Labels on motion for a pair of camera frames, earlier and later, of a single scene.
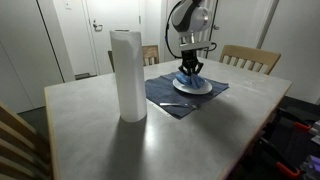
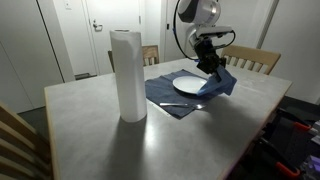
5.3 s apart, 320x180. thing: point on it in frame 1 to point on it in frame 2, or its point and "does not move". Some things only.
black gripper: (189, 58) to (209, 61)
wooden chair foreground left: (24, 153) does not move
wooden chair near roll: (250, 58) does not move
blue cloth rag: (192, 81) to (213, 86)
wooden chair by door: (150, 56) does not move
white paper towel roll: (129, 59) does not move
